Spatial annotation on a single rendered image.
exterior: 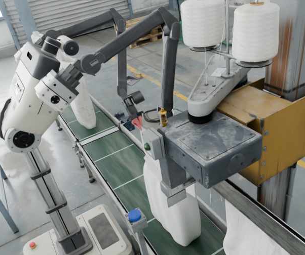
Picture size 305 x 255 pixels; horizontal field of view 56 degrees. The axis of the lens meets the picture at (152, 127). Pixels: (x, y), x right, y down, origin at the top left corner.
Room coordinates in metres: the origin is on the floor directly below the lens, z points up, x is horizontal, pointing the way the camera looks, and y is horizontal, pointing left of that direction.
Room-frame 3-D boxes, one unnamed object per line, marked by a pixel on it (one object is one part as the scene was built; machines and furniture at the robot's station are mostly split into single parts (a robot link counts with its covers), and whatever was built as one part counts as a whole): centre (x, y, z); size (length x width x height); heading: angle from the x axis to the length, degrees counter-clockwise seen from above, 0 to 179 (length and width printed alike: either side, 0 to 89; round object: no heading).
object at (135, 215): (0.92, 0.15, 0.84); 0.06 x 0.06 x 0.02
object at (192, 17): (1.14, -0.26, 1.61); 0.17 x 0.17 x 0.17
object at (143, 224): (0.92, 0.15, 0.81); 0.08 x 0.08 x 0.06; 25
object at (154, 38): (6.93, -0.23, 0.07); 1.20 x 0.82 x 0.14; 113
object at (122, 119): (2.68, 0.31, 0.35); 0.30 x 0.15 x 0.15; 25
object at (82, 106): (2.76, 0.70, 0.74); 0.47 x 0.22 x 0.72; 23
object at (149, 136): (0.84, 0.01, 1.29); 0.08 x 0.05 x 0.09; 25
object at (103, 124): (3.42, 1.00, 0.34); 2.21 x 0.39 x 0.09; 25
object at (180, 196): (0.87, -0.04, 0.98); 0.09 x 0.05 x 0.05; 115
